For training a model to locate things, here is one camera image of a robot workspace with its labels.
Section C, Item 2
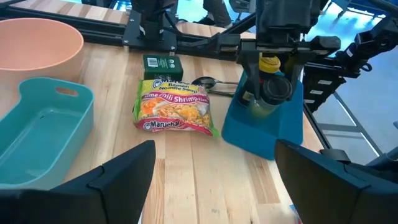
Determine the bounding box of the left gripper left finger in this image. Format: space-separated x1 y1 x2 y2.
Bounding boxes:
0 140 156 224

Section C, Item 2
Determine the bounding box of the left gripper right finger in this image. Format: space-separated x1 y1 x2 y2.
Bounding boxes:
275 139 398 224

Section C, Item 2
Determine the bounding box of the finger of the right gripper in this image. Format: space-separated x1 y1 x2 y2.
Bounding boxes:
239 51 266 101
284 52 307 94

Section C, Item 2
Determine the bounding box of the brown yellow-lid spice jar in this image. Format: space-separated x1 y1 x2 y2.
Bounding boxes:
247 55 282 103

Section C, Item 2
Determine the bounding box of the black-lid glass jar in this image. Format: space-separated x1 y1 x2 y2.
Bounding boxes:
247 75 294 119

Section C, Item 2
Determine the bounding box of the metal spoon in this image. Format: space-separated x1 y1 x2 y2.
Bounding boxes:
191 77 239 91

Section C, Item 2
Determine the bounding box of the black stand with white labels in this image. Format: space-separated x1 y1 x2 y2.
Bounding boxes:
303 70 348 113

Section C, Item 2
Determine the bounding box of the person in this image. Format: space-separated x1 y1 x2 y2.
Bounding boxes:
192 0 234 29

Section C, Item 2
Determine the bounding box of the lime chili shrimp ramen packet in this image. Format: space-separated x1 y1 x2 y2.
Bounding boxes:
132 78 220 138

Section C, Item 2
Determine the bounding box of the small dark green box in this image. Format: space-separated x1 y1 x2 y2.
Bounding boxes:
142 54 184 82

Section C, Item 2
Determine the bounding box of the peach orange plastic bowl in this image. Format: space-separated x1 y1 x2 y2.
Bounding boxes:
0 17 85 118

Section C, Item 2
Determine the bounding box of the black flat clamp bracket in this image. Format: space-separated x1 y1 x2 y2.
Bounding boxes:
319 148 351 164

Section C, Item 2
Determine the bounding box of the light teal handled basket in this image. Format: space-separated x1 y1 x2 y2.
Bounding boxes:
0 77 95 190

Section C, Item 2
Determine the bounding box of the black aluminium table frame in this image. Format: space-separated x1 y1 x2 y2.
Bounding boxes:
0 0 385 158

